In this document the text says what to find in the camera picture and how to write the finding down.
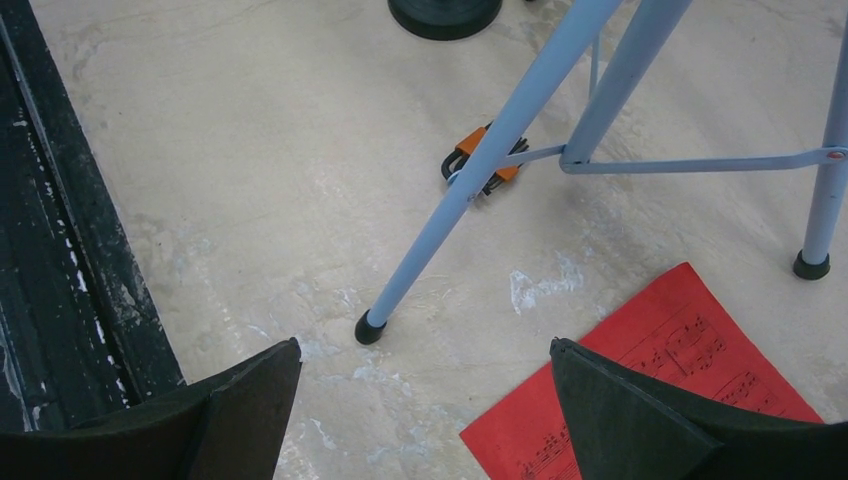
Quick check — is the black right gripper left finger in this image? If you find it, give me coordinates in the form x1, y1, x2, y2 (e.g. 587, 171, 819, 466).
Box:
1, 338, 302, 479

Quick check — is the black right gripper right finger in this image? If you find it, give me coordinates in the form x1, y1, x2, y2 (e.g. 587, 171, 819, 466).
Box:
550, 338, 847, 479

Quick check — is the red sheet music page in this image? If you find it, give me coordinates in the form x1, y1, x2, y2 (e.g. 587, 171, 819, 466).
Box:
460, 263, 822, 479

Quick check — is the light blue music stand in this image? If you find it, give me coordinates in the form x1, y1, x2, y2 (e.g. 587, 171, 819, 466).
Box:
354, 1, 847, 345

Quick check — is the black round-base microphone stand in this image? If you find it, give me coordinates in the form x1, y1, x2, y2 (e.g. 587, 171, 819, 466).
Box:
387, 0, 503, 41

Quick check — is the orange black hex key set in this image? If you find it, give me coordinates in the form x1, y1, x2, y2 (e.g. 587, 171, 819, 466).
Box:
440, 123, 522, 196

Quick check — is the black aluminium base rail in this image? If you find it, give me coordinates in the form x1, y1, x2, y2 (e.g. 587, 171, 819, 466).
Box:
1, 1, 185, 433

